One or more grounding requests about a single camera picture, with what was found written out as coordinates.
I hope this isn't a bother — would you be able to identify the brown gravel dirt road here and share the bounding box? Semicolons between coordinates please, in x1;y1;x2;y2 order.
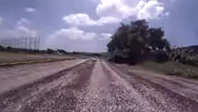
0;51;198;112

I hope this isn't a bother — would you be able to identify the large dark tree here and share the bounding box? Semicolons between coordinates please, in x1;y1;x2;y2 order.
105;16;174;68

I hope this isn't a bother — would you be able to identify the distant row of trees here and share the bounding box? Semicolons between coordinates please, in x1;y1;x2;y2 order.
0;44;109;59

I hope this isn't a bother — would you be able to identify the tall pole fence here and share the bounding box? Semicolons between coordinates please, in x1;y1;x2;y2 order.
0;33;42;52

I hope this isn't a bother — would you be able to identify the grass verge with bushes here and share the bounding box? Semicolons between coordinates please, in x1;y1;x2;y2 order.
132;37;198;82

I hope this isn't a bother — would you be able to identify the dry grass field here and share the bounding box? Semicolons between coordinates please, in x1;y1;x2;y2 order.
0;48;88;72

